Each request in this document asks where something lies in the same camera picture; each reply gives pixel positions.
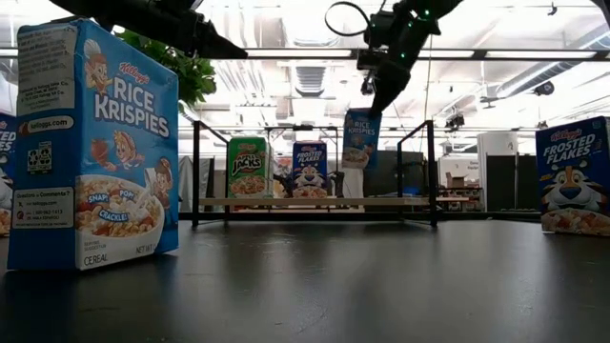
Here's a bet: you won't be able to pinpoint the Apple Jacks cereal box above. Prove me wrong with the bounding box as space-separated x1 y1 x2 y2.
227 136 275 199

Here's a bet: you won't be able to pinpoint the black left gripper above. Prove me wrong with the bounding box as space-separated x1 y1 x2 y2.
137 2 249 60

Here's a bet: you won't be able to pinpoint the black partition panels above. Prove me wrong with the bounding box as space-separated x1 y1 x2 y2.
485 154 540 212

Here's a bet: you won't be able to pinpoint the black overhead frame bar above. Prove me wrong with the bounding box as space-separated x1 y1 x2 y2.
0 47 610 62

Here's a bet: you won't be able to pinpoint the black metal shelf frame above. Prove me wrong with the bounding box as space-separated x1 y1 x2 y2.
192 119 438 229

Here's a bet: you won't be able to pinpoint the ceiling air vent grille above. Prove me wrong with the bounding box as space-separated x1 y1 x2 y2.
295 66 326 96

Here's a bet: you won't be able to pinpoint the Rice Krispies cereal box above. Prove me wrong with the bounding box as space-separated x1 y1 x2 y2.
341 108 383 171
7 17 180 272

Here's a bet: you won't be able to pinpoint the green leafy potted tree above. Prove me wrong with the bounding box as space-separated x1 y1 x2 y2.
113 29 218 111

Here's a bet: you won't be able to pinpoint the black cabinet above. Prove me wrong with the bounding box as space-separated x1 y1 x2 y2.
364 151 428 199

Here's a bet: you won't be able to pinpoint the black looped camera cable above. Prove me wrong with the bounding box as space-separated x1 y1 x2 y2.
325 0 374 38

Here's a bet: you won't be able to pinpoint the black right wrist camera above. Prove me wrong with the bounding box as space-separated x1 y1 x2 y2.
356 11 390 71

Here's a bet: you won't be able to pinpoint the black table edge rail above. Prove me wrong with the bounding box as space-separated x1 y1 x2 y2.
178 211 543 223

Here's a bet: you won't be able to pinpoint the wooden shelf board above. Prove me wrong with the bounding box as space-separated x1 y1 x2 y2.
198 196 430 208

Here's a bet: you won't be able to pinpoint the black overhead camera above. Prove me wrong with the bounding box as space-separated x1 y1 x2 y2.
360 71 377 96

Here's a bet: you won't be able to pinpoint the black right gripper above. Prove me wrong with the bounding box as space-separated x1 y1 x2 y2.
369 4 442 119

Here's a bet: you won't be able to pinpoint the brown cardboard box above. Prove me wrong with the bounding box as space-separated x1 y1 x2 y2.
445 171 471 190

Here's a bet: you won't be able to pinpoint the Frosted Flakes cereal box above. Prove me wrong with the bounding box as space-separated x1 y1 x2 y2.
535 116 610 238
291 140 330 199
0 110 18 238

